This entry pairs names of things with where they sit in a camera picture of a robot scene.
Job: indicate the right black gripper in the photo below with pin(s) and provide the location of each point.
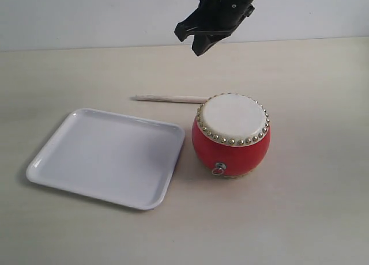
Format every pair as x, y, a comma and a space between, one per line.
216, 20

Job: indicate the wooden drumstick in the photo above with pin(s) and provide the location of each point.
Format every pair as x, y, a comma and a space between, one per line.
170, 99

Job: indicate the small red drum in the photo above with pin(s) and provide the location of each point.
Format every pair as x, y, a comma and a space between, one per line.
231, 134

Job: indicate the white plastic tray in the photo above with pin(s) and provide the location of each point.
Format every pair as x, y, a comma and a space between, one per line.
120, 159

